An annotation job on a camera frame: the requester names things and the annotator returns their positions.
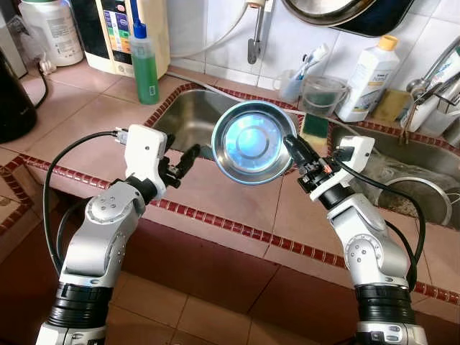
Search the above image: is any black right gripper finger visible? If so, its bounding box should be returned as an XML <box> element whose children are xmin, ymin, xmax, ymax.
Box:
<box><xmin>284</xmin><ymin>134</ymin><xmax>313</xmax><ymax>175</ymax></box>
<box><xmin>291</xmin><ymin>135</ymin><xmax>322</xmax><ymax>172</ymax></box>

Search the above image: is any stainless steel bowl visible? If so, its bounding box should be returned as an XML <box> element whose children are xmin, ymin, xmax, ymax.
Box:
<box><xmin>211</xmin><ymin>101</ymin><xmax>299</xmax><ymax>186</ymax></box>

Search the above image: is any stainless steel sink basin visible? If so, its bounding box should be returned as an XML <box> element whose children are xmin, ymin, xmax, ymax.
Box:
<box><xmin>327</xmin><ymin>122</ymin><xmax>460</xmax><ymax>231</ymax></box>
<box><xmin>147</xmin><ymin>85</ymin><xmax>303</xmax><ymax>162</ymax></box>

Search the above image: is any green yellow sponge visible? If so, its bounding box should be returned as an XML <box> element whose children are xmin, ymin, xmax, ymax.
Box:
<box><xmin>300</xmin><ymin>111</ymin><xmax>330</xmax><ymax>139</ymax></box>

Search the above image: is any clear measuring cup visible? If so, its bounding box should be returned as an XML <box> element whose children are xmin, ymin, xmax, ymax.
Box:
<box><xmin>302</xmin><ymin>74</ymin><xmax>348</xmax><ymax>117</ymax></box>

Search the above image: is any green dish soap bottle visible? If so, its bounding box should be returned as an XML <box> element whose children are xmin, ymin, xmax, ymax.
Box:
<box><xmin>129</xmin><ymin>22</ymin><xmax>160</xmax><ymax>106</ymax></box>

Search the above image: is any clear toothbrush cup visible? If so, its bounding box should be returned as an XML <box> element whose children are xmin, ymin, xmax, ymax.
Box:
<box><xmin>277</xmin><ymin>68</ymin><xmax>306</xmax><ymax>103</ymax></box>

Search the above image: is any clear plastic bag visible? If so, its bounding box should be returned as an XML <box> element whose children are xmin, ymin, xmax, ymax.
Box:
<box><xmin>359</xmin><ymin>147</ymin><xmax>432</xmax><ymax>191</ymax></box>

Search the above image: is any white yellow-capped detergent bottle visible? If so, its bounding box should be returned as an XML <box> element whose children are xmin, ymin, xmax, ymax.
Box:
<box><xmin>336</xmin><ymin>34</ymin><xmax>400</xmax><ymax>123</ymax></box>

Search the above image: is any white blue toothbrush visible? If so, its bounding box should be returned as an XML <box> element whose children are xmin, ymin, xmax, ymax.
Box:
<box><xmin>295</xmin><ymin>43</ymin><xmax>330</xmax><ymax>81</ymax></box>

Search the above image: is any steel mesh strainer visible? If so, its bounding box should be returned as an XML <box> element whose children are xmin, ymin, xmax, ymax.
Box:
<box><xmin>379</xmin><ymin>176</ymin><xmax>455</xmax><ymax>227</ymax></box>

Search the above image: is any beige water ionizer appliance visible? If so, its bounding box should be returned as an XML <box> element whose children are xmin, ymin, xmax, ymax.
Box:
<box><xmin>72</xmin><ymin>0</ymin><xmax>171</xmax><ymax>78</ymax></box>

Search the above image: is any chrome sink faucet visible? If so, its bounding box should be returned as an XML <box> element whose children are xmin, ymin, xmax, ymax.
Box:
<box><xmin>399</xmin><ymin>36</ymin><xmax>460</xmax><ymax>144</ymax></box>

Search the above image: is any white green faucet filter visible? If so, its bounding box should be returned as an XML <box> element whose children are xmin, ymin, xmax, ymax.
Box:
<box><xmin>413</xmin><ymin>65</ymin><xmax>460</xmax><ymax>134</ymax></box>

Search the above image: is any steel hanging pan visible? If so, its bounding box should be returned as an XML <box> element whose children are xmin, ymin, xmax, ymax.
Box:
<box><xmin>282</xmin><ymin>0</ymin><xmax>376</xmax><ymax>26</ymax></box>

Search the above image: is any white plastic jar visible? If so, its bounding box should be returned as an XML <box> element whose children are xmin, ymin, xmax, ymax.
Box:
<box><xmin>18</xmin><ymin>0</ymin><xmax>85</xmax><ymax>68</ymax></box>

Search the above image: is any black kettle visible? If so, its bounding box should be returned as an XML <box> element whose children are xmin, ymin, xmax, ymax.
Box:
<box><xmin>0</xmin><ymin>47</ymin><xmax>38</xmax><ymax>143</ymax></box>

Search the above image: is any black hanging pan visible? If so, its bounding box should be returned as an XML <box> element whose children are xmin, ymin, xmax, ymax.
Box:
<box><xmin>334</xmin><ymin>0</ymin><xmax>416</xmax><ymax>38</ymax></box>

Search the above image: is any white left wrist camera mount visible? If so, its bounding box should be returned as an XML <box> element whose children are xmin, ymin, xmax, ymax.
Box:
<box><xmin>124</xmin><ymin>124</ymin><xmax>170</xmax><ymax>193</ymax></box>

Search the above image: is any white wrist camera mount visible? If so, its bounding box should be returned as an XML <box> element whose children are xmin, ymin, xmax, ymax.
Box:
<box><xmin>309</xmin><ymin>135</ymin><xmax>376</xmax><ymax>202</ymax></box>
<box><xmin>124</xmin><ymin>124</ymin><xmax>170</xmax><ymax>193</ymax></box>

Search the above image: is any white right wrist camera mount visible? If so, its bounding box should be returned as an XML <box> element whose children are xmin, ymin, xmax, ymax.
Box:
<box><xmin>309</xmin><ymin>135</ymin><xmax>376</xmax><ymax>202</ymax></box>

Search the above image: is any white water hose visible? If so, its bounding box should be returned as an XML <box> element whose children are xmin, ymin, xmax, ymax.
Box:
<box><xmin>169</xmin><ymin>7</ymin><xmax>252</xmax><ymax>60</ymax></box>

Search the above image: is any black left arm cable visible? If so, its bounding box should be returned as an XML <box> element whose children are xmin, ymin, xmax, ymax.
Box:
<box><xmin>42</xmin><ymin>129</ymin><xmax>130</xmax><ymax>277</ymax></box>

